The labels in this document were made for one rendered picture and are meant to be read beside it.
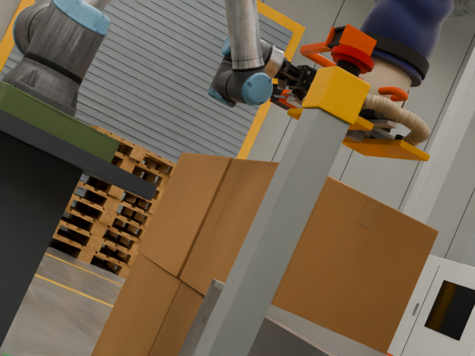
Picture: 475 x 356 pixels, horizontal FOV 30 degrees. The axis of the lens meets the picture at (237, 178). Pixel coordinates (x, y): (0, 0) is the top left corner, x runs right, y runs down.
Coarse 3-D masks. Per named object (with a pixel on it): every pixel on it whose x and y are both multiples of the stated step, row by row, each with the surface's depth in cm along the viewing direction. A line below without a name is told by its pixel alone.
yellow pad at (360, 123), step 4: (288, 112) 255; (292, 112) 252; (296, 112) 250; (300, 112) 247; (292, 116) 255; (296, 116) 252; (356, 120) 226; (360, 120) 226; (364, 120) 227; (356, 124) 228; (360, 124) 227; (364, 124) 227; (368, 124) 227; (372, 124) 228; (348, 128) 237; (352, 128) 235; (356, 128) 233; (360, 128) 230; (364, 128) 228; (368, 128) 228; (372, 128) 228
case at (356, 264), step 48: (240, 192) 248; (336, 192) 214; (240, 240) 230; (336, 240) 215; (384, 240) 219; (432, 240) 222; (288, 288) 212; (336, 288) 215; (384, 288) 219; (384, 336) 220
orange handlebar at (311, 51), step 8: (304, 48) 230; (312, 48) 225; (320, 48) 221; (328, 48) 217; (304, 56) 234; (312, 56) 233; (320, 56) 234; (320, 64) 235; (328, 64) 235; (384, 88) 235; (392, 88) 232; (400, 88) 232; (392, 96) 238; (400, 96) 232; (408, 96) 233
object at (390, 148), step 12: (348, 144) 259; (360, 144) 251; (372, 144) 245; (384, 144) 239; (396, 144) 233; (408, 144) 232; (372, 156) 261; (384, 156) 253; (396, 156) 246; (408, 156) 239; (420, 156) 234
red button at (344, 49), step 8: (336, 48) 137; (344, 48) 136; (352, 48) 136; (336, 56) 137; (344, 56) 136; (352, 56) 135; (360, 56) 135; (368, 56) 137; (336, 64) 138; (344, 64) 137; (352, 64) 137; (360, 64) 136; (368, 64) 136; (352, 72) 137; (360, 72) 140
